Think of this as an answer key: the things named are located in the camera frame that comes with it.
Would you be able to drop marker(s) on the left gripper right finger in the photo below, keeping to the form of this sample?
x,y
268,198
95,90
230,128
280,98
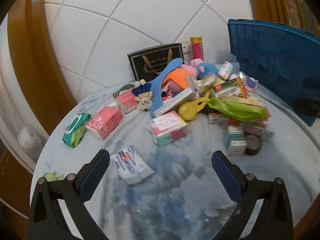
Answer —
x,y
274,220

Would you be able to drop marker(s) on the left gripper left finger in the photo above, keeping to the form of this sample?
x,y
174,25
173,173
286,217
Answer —
x,y
46,220

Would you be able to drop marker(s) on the black tape roll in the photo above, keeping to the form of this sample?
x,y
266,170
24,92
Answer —
x,y
254,144

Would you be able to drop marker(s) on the teal white medicine box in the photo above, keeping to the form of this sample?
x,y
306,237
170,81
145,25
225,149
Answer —
x,y
236,143

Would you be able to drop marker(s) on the green wet wipes pack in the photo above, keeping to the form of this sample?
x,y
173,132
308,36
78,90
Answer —
x,y
239,111

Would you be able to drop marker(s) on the teal green wipes pack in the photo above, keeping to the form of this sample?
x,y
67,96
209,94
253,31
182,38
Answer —
x,y
76,130

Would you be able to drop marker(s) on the white blue tissue pack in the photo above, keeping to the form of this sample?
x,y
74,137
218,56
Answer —
x,y
131,167

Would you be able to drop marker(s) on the pink tissue pack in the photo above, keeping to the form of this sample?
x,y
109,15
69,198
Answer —
x,y
126,101
104,122

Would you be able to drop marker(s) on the red white small medicine box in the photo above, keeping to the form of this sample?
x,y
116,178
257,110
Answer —
x,y
217,118

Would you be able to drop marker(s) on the beige flat medicine box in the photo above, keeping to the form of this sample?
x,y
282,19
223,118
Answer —
x,y
243,100

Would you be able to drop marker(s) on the blue white blister pack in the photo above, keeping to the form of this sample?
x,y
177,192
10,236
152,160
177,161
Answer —
x,y
250,83

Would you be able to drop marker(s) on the green white ibuprofen box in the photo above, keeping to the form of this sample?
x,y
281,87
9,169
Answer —
x,y
234,87

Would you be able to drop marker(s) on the yellow plastic snowball clamp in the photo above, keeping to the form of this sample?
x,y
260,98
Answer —
x,y
189,109

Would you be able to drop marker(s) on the colourful tissue pack block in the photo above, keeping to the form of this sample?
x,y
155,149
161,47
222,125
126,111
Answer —
x,y
167,128

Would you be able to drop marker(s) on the long white medicine box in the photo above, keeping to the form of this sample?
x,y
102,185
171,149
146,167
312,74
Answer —
x,y
173,103

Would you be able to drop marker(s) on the teal pink small box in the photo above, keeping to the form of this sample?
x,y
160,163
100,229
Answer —
x,y
225,71

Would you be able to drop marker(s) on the blue plastic storage crate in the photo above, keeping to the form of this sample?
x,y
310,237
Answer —
x,y
283,59

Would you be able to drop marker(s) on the small white bear plush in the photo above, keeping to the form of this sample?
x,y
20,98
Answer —
x,y
143,95

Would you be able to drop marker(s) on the pink pig plush blue dress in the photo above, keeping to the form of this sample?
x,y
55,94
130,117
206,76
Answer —
x,y
203,68

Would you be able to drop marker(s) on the pink pig plush orange dress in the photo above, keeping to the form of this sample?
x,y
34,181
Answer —
x,y
175,81

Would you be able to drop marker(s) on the pink yellow cylindrical can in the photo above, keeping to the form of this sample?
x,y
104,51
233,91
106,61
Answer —
x,y
196,47

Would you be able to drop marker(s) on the black gift bag gold handles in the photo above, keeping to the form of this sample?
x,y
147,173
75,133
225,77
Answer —
x,y
148,63

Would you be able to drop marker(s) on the white wall socket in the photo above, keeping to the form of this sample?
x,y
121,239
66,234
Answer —
x,y
187,51

